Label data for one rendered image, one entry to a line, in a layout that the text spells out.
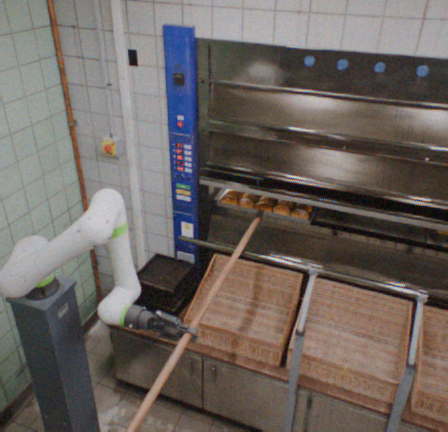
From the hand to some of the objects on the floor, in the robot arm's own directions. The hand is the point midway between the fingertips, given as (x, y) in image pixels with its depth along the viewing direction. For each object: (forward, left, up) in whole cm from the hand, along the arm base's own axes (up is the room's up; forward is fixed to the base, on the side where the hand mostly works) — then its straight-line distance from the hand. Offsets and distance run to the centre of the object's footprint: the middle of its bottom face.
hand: (188, 333), depth 179 cm
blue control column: (-47, +193, -120) cm, 232 cm away
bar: (+29, +50, -120) cm, 133 cm away
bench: (+46, +71, -120) cm, 146 cm away
